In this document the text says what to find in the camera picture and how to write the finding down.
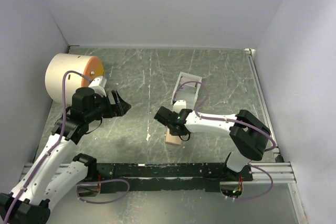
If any white plastic card tray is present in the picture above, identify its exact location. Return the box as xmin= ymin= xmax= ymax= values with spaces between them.
xmin=171 ymin=72 xmax=202 ymax=109

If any cream cylindrical drawer cabinet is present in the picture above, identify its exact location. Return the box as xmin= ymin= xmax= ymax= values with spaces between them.
xmin=45 ymin=54 xmax=104 ymax=105

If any beige leather card holder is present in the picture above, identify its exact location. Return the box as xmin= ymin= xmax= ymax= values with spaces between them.
xmin=165 ymin=129 xmax=183 ymax=145

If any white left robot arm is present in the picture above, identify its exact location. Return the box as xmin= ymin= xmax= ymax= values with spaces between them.
xmin=1 ymin=76 xmax=131 ymax=223

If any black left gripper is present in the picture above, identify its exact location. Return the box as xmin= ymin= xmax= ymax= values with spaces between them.
xmin=85 ymin=89 xmax=131 ymax=122

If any aluminium frame extrusion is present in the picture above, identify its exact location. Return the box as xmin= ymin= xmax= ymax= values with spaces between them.
xmin=20 ymin=48 xmax=297 ymax=184

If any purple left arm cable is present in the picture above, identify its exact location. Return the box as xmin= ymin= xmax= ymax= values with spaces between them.
xmin=2 ymin=70 xmax=93 ymax=219

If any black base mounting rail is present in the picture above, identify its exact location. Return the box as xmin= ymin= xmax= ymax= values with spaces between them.
xmin=80 ymin=163 xmax=253 ymax=194

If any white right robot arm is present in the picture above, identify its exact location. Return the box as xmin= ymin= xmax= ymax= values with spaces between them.
xmin=154 ymin=106 xmax=276 ymax=181

